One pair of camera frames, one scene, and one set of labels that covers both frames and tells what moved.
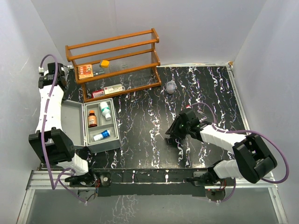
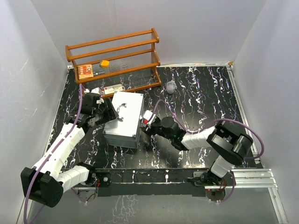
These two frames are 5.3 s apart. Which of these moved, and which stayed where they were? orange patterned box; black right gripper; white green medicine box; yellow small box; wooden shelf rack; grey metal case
Moved: grey metal case; black right gripper
Stayed: wooden shelf rack; white green medicine box; yellow small box; orange patterned box
